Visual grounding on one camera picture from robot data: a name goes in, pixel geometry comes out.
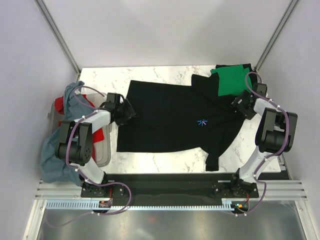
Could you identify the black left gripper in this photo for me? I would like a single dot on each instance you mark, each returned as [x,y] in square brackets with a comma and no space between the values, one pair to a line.
[129,113]

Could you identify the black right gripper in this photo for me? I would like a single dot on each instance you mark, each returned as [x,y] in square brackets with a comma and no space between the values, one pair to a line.
[248,114]

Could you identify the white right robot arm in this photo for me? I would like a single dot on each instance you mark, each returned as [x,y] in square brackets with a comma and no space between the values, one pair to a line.
[275,134]

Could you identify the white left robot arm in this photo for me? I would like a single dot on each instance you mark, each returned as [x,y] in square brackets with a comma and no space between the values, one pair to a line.
[75,139]

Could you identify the folded green t-shirt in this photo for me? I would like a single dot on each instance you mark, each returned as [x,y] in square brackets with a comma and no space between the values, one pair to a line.
[231,79]

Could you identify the red t-shirt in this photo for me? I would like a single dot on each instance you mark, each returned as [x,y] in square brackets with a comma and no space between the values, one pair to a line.
[97,137]

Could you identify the blue-grey t-shirt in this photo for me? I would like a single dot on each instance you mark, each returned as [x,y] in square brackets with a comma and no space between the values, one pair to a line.
[52,168]

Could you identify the clear plastic bin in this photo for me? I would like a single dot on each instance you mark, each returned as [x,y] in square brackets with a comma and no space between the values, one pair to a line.
[102,148]

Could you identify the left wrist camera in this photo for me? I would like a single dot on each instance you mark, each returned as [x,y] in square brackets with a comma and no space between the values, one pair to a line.
[113,98]

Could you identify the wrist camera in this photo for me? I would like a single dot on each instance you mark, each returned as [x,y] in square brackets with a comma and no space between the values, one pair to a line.
[113,98]
[260,89]

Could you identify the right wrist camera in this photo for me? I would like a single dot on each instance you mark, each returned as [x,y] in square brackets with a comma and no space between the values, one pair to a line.
[260,89]

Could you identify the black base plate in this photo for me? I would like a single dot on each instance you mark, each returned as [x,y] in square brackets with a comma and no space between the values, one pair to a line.
[176,188]

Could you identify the white slotted cable duct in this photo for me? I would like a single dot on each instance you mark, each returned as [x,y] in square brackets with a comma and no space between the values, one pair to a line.
[99,205]

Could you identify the right aluminium frame post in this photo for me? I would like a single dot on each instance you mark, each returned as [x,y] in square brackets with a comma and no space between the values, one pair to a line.
[276,33]

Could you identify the aluminium frame post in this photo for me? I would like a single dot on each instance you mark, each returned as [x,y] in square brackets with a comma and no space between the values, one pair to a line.
[58,35]
[276,33]

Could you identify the left aluminium frame post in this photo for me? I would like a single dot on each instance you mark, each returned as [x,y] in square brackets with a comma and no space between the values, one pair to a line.
[58,35]

